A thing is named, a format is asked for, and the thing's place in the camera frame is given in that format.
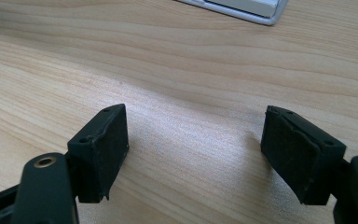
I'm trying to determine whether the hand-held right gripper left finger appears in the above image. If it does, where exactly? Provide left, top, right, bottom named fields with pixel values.
left=66, top=103, right=131, bottom=204

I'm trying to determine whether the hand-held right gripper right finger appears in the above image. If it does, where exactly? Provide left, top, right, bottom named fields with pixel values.
left=260, top=105, right=348, bottom=206

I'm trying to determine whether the white flat device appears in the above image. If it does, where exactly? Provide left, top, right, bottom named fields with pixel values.
left=175, top=0, right=290, bottom=27

